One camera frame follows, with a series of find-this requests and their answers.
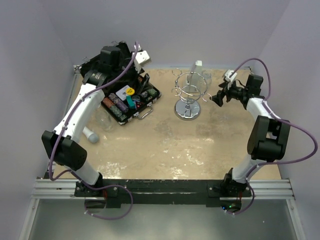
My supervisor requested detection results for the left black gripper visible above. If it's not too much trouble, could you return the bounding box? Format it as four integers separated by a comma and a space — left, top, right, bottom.
112, 57, 153, 94

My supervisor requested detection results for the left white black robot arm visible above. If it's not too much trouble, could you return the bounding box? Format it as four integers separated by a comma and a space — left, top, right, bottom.
41, 43, 151, 196

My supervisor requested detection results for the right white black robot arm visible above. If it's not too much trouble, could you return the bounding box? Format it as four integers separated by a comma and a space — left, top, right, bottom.
210, 70, 290, 197

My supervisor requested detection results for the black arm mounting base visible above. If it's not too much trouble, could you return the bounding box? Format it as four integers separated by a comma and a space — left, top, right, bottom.
74, 179, 252, 208

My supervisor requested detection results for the chrome wine glass rack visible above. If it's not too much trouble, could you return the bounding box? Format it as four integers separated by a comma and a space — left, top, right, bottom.
171, 68, 210, 121

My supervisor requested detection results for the clear dealer button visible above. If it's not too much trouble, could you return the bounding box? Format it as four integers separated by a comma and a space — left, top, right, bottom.
131, 95, 141, 102

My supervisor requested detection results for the yellow big blind button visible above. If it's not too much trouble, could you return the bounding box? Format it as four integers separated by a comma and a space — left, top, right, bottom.
126, 87, 135, 96

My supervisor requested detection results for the black poker chip case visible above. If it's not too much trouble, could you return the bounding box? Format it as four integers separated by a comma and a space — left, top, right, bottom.
79, 41, 162, 125

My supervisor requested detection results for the teal dealer block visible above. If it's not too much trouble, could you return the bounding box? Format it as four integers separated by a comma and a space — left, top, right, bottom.
126, 95, 136, 109

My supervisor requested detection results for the white playing card box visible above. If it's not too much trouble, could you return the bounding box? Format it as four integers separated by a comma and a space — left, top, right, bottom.
115, 85, 131, 101

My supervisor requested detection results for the purple white chip stack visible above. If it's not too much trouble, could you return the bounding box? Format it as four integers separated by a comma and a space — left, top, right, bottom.
108, 93, 129, 113

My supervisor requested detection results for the dark green chip stack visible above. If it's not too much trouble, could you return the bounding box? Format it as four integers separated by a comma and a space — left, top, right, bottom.
109, 105, 126, 121

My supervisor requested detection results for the red brown chip stack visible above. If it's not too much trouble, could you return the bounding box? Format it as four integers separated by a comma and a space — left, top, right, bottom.
102, 97, 116, 109

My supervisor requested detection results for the white grey handheld tool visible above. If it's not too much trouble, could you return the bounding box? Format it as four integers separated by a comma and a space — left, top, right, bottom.
82, 126, 100, 144

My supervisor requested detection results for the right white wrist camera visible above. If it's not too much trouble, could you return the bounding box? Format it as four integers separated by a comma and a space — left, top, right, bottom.
223, 69, 237, 89

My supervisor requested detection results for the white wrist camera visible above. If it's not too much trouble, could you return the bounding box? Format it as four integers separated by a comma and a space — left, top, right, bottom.
223, 69, 237, 89
134, 50, 152, 74

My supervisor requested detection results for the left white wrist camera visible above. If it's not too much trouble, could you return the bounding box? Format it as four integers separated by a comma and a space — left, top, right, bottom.
134, 50, 152, 74

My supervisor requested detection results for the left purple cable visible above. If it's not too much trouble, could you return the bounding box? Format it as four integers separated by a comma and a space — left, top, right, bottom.
47, 40, 141, 221

